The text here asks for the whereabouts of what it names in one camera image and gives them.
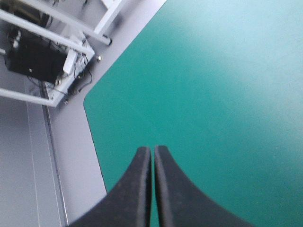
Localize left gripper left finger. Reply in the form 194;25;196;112
68;146;152;227

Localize white table leg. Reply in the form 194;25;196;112
94;0;124;36

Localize white metal frame rack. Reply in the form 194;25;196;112
0;0;112;108

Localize black electronics box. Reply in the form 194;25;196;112
6;26;69;84

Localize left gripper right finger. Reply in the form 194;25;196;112
154;145;255;227

